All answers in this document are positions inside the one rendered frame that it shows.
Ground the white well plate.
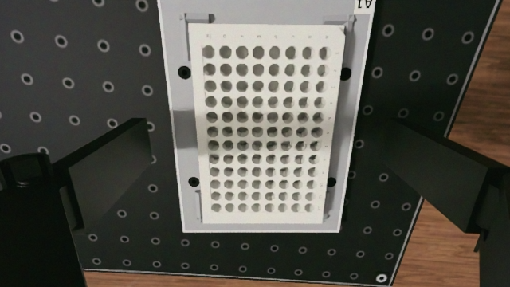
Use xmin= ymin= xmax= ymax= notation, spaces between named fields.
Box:
xmin=189 ymin=23 xmax=345 ymax=223

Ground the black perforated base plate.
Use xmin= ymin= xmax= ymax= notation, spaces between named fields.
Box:
xmin=0 ymin=0 xmax=503 ymax=287

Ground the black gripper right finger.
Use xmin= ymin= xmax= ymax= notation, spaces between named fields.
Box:
xmin=380 ymin=118 xmax=510 ymax=287

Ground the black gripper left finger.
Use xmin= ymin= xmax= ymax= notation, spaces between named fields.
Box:
xmin=0 ymin=118 xmax=153 ymax=287

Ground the light grey rectangular base plate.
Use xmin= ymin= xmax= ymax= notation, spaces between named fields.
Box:
xmin=157 ymin=0 xmax=375 ymax=232

